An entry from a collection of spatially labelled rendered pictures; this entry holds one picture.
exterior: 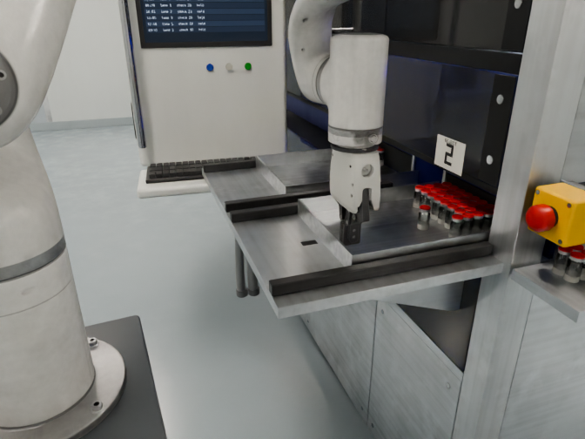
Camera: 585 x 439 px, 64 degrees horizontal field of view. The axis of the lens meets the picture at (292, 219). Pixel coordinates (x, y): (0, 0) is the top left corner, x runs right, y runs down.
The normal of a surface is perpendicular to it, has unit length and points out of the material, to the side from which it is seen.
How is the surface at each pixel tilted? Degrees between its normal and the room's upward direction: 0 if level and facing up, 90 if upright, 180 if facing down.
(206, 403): 0
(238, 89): 90
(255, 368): 0
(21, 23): 72
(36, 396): 90
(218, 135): 90
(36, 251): 89
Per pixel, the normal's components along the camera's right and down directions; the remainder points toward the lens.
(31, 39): 0.90, -0.03
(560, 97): 0.33, 0.38
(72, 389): 0.89, 0.18
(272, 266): 0.00, -0.91
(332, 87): -0.88, 0.19
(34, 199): 0.72, -0.60
